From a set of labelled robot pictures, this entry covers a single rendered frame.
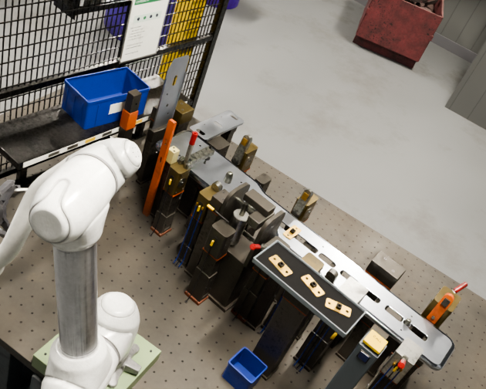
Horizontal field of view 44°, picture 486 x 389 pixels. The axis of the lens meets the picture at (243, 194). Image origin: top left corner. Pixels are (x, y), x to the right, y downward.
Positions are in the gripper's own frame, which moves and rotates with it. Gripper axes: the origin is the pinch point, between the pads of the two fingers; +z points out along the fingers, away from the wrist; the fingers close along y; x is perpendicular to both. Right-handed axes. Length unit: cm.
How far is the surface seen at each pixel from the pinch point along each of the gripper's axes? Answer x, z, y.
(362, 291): -114, 20, -27
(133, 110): -25, 38, 37
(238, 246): -69, 30, -14
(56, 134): -0.3, 22.6, 26.6
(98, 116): -12.1, 33.5, 34.0
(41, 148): 0.9, 13.7, 21.1
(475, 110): -219, 439, 72
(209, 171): -52, 50, 13
